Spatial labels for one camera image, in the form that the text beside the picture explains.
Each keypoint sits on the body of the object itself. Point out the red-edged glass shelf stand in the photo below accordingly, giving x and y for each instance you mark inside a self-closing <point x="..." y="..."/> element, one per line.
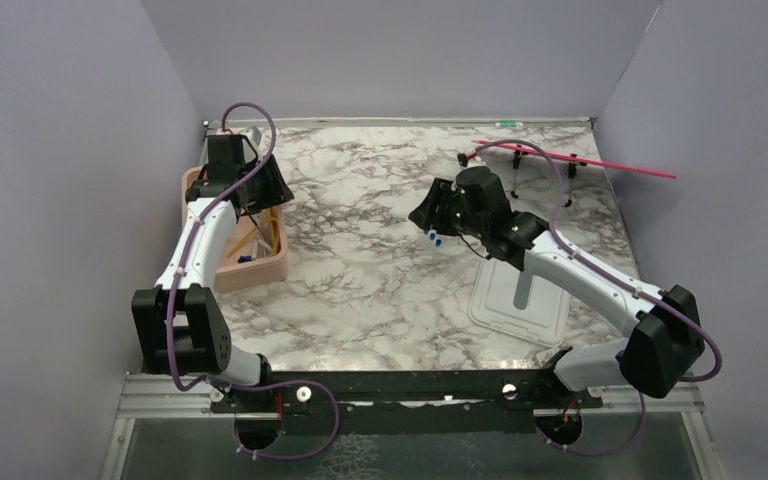
<point x="573" y="161"/>

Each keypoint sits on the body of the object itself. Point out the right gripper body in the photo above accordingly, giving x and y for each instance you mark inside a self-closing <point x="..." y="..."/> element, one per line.
<point x="450" y="216"/>

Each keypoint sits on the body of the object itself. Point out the pink plastic bin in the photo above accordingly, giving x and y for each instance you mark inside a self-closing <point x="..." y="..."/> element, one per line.
<point x="233" y="230"/>

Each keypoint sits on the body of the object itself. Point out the clear plastic lid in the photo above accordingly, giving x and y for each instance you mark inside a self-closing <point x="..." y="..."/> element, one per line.
<point x="525" y="307"/>

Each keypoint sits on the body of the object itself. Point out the amber rubber tubing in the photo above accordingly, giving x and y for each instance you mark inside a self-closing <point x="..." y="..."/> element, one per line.
<point x="261" y="239"/>

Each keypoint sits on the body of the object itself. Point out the clear acrylic tube rack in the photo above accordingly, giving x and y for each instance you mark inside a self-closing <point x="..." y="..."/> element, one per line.
<point x="451" y="245"/>

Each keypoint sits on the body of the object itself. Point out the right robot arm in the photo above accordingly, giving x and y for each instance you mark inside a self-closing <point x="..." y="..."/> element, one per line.
<point x="661" y="329"/>

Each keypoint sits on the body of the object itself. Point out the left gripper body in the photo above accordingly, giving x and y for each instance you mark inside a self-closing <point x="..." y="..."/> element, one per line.
<point x="265" y="189"/>

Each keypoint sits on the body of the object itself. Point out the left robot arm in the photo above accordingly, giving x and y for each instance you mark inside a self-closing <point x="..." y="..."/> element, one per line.
<point x="180" y="326"/>

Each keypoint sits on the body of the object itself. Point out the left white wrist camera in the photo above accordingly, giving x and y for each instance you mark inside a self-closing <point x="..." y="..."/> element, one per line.
<point x="252" y="144"/>

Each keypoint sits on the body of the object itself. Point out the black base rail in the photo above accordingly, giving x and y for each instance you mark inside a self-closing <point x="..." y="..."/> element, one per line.
<point x="319" y="404"/>

